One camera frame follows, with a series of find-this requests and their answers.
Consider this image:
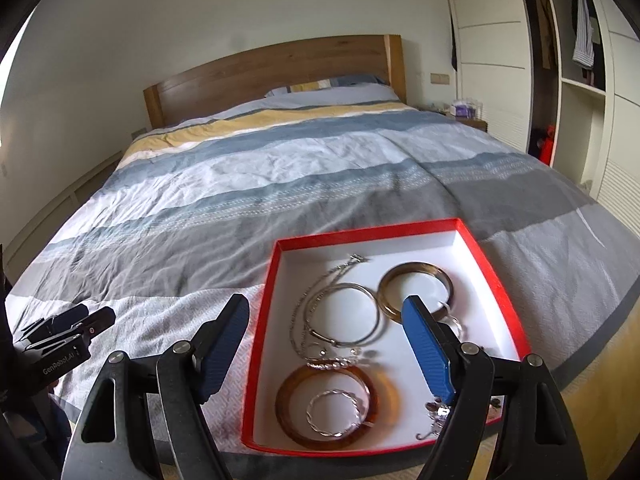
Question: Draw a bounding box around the bed with striped duvet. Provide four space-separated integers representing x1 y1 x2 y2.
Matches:
0 82 640 480

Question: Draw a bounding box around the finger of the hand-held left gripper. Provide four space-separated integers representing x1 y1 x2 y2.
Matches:
21 304 89 342
30 306 117 354

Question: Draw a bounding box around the hanging striped shirt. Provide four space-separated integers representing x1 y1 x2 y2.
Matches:
571 0 596 68

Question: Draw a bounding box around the tortoiseshell bangle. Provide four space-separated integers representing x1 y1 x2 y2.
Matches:
377 261 456 325

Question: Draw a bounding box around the striped pillow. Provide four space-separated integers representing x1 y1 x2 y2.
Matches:
287 74 387 93

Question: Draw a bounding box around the dark beaded bracelet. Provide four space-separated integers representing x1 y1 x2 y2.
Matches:
416 397 503 442

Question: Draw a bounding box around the thin twisted silver bracelet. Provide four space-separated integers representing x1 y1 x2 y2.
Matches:
306 389 362 436

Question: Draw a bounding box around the wooden nightstand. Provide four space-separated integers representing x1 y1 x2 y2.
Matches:
417 105 488 133

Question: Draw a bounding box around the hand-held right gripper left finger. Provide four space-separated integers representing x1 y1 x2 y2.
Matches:
60 294 251 480

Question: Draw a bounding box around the silver chain necklace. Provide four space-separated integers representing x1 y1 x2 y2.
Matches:
295 252 371 361

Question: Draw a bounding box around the amber bangle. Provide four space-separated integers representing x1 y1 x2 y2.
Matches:
275 362 401 450

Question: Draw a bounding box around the wooden headboard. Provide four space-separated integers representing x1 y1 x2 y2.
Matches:
143 35 407 128

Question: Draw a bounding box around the thin silver bangle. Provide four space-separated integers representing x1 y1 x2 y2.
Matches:
305 282 383 347

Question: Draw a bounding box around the white wardrobe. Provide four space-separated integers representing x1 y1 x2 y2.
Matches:
440 0 640 241

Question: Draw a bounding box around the grey pillow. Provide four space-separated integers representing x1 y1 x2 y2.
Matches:
265 84 401 108

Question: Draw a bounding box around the red jewelry box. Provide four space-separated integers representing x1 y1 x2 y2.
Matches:
241 218 532 457

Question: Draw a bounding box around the red item in wardrobe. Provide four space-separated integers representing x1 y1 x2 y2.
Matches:
537 125 556 166

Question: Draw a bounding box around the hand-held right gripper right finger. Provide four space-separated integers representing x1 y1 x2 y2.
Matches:
401 295 588 480

